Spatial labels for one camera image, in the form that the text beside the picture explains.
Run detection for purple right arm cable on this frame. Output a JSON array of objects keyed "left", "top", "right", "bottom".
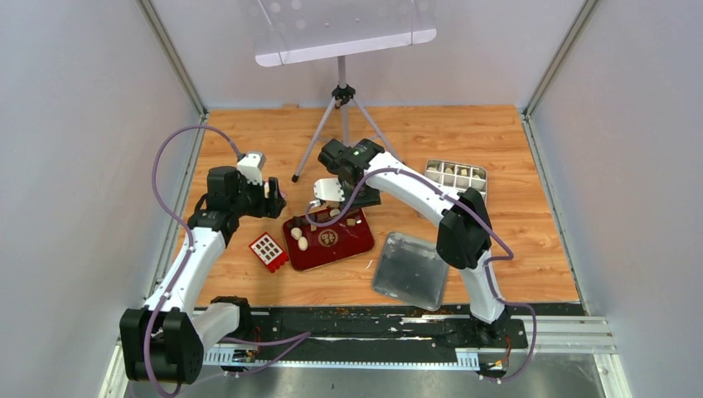
[{"left": 304, "top": 167, "right": 538, "bottom": 384}]

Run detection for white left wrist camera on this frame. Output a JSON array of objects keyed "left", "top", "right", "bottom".
[{"left": 236, "top": 152, "right": 266, "bottom": 186}]

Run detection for silver tin lid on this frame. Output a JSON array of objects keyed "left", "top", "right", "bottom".
[{"left": 371, "top": 231, "right": 449, "bottom": 311}]

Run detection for grey tripod stand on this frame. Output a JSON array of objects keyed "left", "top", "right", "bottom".
[{"left": 291, "top": 56, "right": 402, "bottom": 183}]

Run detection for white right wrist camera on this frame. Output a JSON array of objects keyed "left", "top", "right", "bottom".
[{"left": 313, "top": 177, "right": 346, "bottom": 203}]

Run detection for dark red chocolate tray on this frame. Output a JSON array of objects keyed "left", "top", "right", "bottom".
[{"left": 281, "top": 209, "right": 375, "bottom": 272}]

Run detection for clear acrylic panel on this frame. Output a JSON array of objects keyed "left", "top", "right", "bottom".
[{"left": 237, "top": 0, "right": 438, "bottom": 67}]

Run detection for dark chocolate piece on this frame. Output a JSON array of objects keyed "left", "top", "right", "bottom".
[{"left": 293, "top": 216, "right": 308, "bottom": 228}]

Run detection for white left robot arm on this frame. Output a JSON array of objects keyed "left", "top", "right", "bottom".
[{"left": 119, "top": 166, "right": 286, "bottom": 384}]

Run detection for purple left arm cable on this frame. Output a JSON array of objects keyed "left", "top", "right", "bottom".
[{"left": 143, "top": 124, "right": 312, "bottom": 398}]

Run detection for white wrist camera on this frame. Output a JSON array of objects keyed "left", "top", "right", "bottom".
[
  {"left": 236, "top": 152, "right": 266, "bottom": 186},
  {"left": 313, "top": 177, "right": 346, "bottom": 203}
]

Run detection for divided silver tin box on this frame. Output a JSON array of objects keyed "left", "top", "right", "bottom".
[{"left": 423, "top": 159, "right": 487, "bottom": 202}]

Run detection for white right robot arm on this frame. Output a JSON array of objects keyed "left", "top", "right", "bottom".
[{"left": 310, "top": 139, "right": 509, "bottom": 331}]

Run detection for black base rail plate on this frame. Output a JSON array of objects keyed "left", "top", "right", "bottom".
[{"left": 240, "top": 304, "right": 528, "bottom": 363}]

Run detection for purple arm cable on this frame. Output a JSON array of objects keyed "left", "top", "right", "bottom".
[
  {"left": 143, "top": 124, "right": 312, "bottom": 398},
  {"left": 304, "top": 167, "right": 538, "bottom": 384}
]

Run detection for red grid mould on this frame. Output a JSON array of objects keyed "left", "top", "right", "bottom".
[{"left": 249, "top": 232, "right": 289, "bottom": 273}]

